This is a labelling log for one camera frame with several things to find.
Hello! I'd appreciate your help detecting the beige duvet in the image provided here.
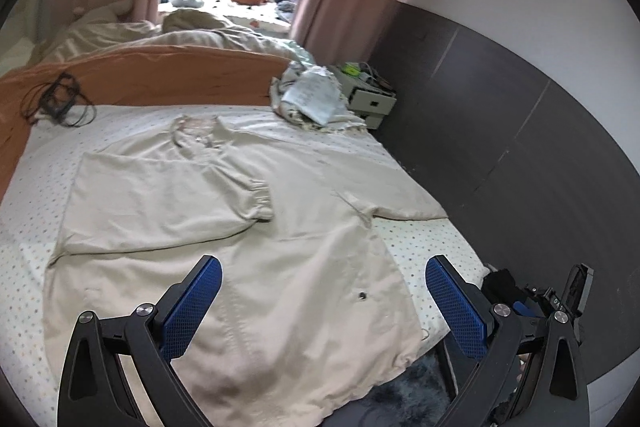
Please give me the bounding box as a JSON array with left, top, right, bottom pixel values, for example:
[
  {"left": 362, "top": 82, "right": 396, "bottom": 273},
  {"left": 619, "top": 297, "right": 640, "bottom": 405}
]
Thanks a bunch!
[{"left": 35, "top": 0, "right": 311, "bottom": 68}]

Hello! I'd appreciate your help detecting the orange blanket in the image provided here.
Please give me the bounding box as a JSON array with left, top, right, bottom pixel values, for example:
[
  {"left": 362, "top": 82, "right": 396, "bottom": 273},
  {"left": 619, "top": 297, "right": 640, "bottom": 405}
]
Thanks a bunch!
[{"left": 0, "top": 44, "right": 291, "bottom": 203}]

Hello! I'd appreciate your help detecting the black cloth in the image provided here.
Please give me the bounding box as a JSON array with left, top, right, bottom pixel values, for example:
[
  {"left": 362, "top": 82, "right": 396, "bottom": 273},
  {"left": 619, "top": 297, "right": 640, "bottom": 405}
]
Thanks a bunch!
[{"left": 482, "top": 269, "right": 523, "bottom": 303}]

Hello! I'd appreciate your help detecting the beige jacket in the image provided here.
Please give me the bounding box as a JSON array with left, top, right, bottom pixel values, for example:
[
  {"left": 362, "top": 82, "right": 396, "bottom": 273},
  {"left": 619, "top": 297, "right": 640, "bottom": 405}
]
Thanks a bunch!
[{"left": 44, "top": 114, "right": 448, "bottom": 425}]

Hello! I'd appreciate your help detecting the white printed cloth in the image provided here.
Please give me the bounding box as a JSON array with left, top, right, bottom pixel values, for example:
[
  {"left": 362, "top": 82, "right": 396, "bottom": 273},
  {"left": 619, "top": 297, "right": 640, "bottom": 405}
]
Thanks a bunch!
[{"left": 282, "top": 67, "right": 341, "bottom": 125}]

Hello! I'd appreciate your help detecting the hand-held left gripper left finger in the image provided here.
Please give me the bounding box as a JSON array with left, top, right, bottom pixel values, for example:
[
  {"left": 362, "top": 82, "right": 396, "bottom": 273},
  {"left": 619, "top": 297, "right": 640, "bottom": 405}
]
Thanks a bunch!
[{"left": 57, "top": 254, "right": 223, "bottom": 427}]

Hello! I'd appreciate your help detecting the crumpled floral cloth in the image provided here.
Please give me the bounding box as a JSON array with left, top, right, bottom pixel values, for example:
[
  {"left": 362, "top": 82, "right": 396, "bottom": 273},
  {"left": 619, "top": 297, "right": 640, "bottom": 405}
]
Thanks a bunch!
[{"left": 270, "top": 62, "right": 368, "bottom": 133}]

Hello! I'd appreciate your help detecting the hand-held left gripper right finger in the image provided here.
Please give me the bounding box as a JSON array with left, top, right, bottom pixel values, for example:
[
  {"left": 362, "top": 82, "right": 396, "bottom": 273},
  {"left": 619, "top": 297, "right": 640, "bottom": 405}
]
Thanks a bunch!
[{"left": 425, "top": 255, "right": 591, "bottom": 427}]

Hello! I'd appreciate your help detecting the tangled black cable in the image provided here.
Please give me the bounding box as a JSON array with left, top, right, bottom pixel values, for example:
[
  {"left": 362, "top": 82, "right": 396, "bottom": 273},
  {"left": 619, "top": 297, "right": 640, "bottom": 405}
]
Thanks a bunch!
[{"left": 22, "top": 72, "right": 97, "bottom": 128}]

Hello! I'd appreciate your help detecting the bed with dotted white sheet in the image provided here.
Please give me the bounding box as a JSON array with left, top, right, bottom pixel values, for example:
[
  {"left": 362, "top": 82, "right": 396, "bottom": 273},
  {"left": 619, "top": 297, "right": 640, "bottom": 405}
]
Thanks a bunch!
[{"left": 0, "top": 102, "right": 493, "bottom": 427}]

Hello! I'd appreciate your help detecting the grey shaggy rug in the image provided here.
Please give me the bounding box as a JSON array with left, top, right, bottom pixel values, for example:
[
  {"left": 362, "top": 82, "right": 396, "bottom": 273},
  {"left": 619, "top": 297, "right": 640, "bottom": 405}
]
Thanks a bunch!
[{"left": 360, "top": 347, "right": 458, "bottom": 427}]

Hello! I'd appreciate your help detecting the white nightstand with drawers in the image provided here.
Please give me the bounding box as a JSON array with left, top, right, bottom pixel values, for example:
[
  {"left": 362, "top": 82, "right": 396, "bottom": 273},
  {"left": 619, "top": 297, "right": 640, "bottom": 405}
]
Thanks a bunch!
[{"left": 335, "top": 62, "right": 398, "bottom": 130}]

